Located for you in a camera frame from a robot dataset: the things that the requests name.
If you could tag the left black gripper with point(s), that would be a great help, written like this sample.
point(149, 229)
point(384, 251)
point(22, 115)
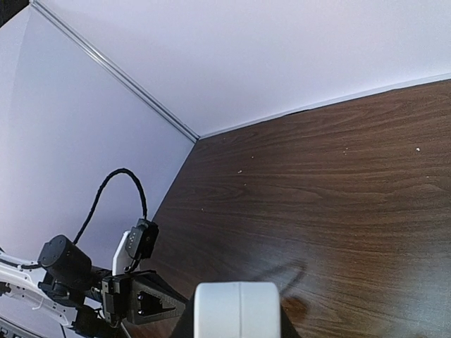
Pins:
point(139, 298)

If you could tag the white remote control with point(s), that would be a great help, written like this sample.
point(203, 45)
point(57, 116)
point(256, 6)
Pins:
point(237, 309)

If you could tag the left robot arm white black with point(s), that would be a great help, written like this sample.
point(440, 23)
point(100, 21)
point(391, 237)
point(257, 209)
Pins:
point(91, 301)

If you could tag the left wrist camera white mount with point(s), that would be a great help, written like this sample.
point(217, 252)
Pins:
point(136, 245)

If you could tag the left aluminium frame post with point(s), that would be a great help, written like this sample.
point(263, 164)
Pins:
point(115, 71)

